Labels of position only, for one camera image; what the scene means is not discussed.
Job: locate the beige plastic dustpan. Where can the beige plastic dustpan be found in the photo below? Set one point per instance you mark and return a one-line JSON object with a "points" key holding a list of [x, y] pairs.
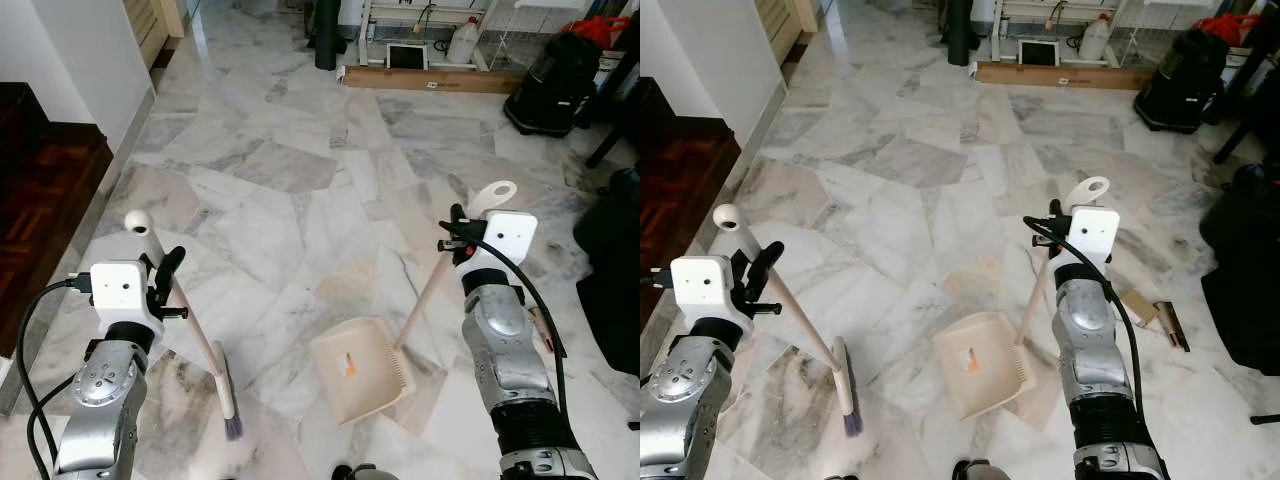
{"points": [[355, 375], [975, 365]]}

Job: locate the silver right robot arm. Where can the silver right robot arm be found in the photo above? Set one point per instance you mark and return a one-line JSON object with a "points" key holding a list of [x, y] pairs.
{"points": [[515, 350], [1095, 350]]}

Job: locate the small cardboard piece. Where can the small cardboard piece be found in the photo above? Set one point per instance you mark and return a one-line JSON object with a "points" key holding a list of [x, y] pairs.
{"points": [[1138, 307]]}

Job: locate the brown folded wooden item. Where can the brown folded wooden item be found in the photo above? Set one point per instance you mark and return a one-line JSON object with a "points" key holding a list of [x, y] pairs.
{"points": [[546, 330], [1172, 325]]}

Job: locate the black soft case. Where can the black soft case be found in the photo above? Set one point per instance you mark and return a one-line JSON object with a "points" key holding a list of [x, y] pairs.
{"points": [[612, 270], [1245, 270]]}

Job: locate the long flat cardboard box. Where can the long flat cardboard box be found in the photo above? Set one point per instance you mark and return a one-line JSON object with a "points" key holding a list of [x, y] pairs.
{"points": [[430, 80], [1060, 75]]}

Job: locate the black vacuum cleaner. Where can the black vacuum cleaner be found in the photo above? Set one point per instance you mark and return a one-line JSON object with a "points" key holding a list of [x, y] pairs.
{"points": [[550, 85], [1180, 85]]}

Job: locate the white framed tablet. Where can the white framed tablet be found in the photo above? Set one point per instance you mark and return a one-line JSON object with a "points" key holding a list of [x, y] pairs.
{"points": [[1038, 53], [406, 57]]}

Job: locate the white plastic jug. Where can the white plastic jug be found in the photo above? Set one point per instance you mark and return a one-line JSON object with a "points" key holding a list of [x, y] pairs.
{"points": [[1095, 40], [463, 45]]}

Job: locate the black table leg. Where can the black table leg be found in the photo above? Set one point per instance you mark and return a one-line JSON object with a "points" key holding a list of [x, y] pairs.
{"points": [[612, 130], [1245, 125]]}

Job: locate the white metal shelf rack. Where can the white metal shelf rack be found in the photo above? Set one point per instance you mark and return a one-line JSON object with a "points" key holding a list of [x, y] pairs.
{"points": [[369, 30], [998, 30]]}

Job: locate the black upright cylinder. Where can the black upright cylinder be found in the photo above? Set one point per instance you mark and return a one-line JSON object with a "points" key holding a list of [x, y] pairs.
{"points": [[327, 35], [959, 35]]}

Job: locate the red bag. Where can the red bag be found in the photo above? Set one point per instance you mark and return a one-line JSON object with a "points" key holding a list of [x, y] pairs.
{"points": [[600, 28], [1232, 26]]}

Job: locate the light wooden cabinet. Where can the light wooden cabinet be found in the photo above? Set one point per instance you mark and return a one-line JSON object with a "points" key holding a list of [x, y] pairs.
{"points": [[785, 20], [150, 25]]}

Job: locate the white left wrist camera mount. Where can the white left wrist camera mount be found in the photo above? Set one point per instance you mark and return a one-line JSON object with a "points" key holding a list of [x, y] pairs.
{"points": [[120, 295], [700, 290]]}

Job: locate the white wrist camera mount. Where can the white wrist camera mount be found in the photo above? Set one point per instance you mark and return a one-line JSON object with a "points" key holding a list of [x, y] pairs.
{"points": [[510, 238], [120, 295], [700, 290], [1093, 235]]}

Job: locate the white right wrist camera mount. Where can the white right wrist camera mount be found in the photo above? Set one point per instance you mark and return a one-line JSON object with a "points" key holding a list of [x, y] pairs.
{"points": [[510, 238], [1093, 235]]}

